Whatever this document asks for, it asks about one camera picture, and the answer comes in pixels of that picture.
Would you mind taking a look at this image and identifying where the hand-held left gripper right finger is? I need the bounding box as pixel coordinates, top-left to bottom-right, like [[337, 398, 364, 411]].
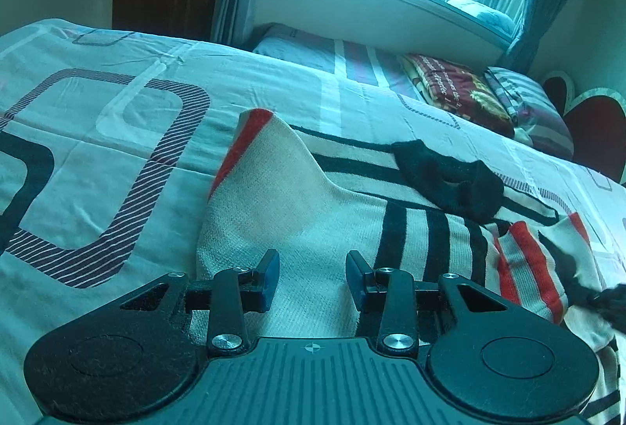
[[345, 250, 512, 355]]

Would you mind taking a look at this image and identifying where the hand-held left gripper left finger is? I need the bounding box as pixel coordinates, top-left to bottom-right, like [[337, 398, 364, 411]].
[[117, 249, 281, 355]]

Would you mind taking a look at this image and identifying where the striped knit sweater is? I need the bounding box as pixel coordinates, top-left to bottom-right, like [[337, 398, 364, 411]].
[[196, 108, 626, 425]]

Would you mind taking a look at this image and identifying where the black sock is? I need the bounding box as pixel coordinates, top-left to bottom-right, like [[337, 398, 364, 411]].
[[391, 139, 505, 223]]

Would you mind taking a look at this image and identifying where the patterned bed sheet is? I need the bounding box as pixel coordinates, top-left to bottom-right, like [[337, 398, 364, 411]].
[[0, 18, 626, 425]]

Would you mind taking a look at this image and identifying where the dark red patterned pillow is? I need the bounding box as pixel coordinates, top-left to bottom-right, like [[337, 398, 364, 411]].
[[398, 54, 517, 138]]

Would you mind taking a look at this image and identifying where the striped mattress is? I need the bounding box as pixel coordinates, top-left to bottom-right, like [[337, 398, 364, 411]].
[[252, 24, 427, 101]]

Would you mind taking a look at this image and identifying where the striped pillow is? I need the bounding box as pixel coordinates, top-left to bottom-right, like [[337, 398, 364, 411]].
[[484, 66, 576, 160]]

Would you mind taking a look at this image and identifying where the dark cloth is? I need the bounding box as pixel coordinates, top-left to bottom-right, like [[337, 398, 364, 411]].
[[584, 283, 626, 334]]

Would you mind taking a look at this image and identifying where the red scalloped headboard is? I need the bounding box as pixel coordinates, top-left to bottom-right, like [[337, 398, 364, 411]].
[[542, 70, 626, 185]]

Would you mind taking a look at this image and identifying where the blue cushion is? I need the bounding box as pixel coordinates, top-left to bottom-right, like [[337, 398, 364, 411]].
[[446, 0, 518, 38]]

